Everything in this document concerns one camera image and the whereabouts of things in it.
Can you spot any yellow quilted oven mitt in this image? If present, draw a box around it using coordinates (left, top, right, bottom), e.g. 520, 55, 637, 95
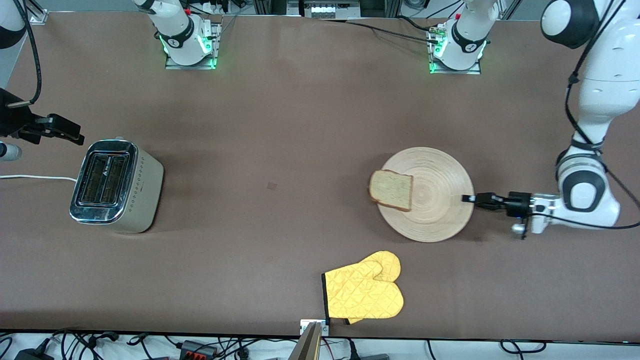
321, 250, 404, 325

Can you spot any brown bread slice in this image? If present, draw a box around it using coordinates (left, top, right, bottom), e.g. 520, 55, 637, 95
369, 169, 414, 212

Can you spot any silver two-slot toaster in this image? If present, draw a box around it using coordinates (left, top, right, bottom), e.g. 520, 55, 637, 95
69, 136, 165, 234

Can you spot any black cable on table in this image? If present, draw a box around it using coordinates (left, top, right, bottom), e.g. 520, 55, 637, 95
344, 16, 442, 46

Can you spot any black plug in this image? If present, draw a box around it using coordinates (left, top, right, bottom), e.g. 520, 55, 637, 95
347, 340, 391, 360

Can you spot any black orange power adapter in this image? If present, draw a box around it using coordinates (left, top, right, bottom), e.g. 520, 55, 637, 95
180, 340, 217, 359

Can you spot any grey power strip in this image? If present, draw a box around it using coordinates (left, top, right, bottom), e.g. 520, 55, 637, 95
299, 0, 362, 19

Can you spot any white toaster power cord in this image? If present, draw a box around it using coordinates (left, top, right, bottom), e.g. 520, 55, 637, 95
0, 174, 79, 183

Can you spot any aluminium camera mount bar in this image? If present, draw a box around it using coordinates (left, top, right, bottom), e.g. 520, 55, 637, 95
288, 319, 330, 360

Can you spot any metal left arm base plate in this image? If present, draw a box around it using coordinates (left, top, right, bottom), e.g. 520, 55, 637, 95
428, 26, 482, 76

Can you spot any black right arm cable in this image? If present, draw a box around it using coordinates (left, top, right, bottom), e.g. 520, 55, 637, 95
13, 0, 42, 107

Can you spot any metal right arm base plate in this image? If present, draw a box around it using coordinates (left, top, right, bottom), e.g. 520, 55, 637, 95
164, 22, 220, 71

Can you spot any black power brick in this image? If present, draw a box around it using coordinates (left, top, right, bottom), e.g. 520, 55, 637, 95
14, 342, 55, 360

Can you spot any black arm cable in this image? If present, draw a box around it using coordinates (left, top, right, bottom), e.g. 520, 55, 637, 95
13, 0, 42, 107
529, 0, 640, 232

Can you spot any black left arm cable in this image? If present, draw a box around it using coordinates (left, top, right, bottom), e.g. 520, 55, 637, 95
529, 0, 640, 232

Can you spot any round wooden plate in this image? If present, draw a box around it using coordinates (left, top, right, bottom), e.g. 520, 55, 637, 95
376, 146, 475, 243

